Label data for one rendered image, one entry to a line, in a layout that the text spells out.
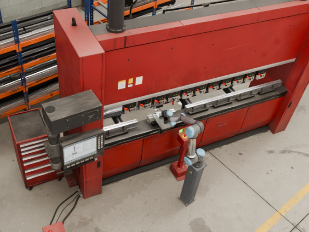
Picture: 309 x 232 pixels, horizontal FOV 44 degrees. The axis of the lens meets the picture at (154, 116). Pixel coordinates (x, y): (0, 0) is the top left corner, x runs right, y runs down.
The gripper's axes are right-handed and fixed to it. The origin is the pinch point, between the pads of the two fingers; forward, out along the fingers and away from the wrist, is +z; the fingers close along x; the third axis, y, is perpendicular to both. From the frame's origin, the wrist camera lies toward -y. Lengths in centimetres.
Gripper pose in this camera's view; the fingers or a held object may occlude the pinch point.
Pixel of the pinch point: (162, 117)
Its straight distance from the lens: 487.0
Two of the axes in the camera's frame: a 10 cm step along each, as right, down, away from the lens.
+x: -9.5, 1.3, -2.8
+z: -2.6, 1.0, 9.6
